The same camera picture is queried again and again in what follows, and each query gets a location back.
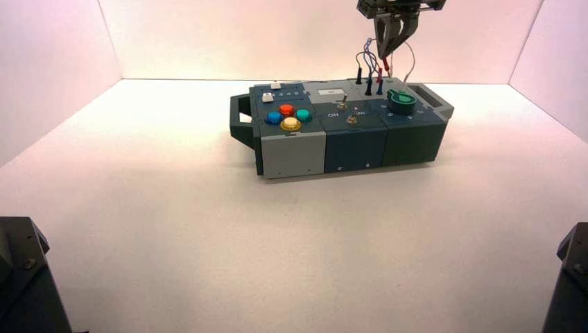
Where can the green rotary knob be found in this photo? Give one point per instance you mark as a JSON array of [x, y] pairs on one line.
[[401, 105]]

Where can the grey and teal control box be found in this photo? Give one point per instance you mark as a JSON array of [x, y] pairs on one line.
[[353, 147]]

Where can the white rectangular label plate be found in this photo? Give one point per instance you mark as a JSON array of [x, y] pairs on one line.
[[330, 92]]

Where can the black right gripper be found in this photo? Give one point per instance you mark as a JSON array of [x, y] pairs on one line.
[[390, 5]]

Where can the red round push button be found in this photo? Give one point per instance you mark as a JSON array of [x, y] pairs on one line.
[[287, 110]]

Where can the blue round push button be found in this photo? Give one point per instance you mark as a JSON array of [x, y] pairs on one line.
[[274, 118]]

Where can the green round push button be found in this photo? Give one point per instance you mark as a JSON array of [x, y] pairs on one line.
[[303, 115]]

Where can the yellow round push button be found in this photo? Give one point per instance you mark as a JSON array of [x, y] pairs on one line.
[[291, 123]]

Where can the metal toggle switch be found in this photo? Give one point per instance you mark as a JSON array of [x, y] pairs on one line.
[[351, 120], [342, 104]]

